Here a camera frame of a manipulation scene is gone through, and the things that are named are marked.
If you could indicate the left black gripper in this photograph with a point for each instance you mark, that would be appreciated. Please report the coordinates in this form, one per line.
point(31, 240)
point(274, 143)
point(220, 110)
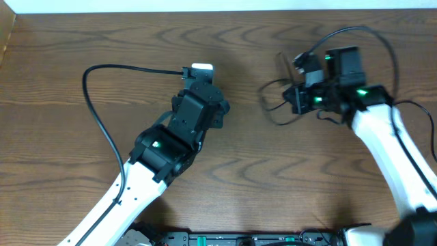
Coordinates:
point(223, 111)

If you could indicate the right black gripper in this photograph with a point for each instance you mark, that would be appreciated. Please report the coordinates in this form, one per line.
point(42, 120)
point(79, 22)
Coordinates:
point(298, 104)

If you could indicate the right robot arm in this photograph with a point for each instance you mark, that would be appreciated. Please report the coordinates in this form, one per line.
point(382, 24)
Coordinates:
point(375, 119)

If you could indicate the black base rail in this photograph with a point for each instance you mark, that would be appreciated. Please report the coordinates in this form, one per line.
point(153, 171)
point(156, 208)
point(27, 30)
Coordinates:
point(147, 235)

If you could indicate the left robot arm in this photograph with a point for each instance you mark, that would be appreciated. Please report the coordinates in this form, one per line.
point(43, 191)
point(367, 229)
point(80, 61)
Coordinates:
point(161, 154)

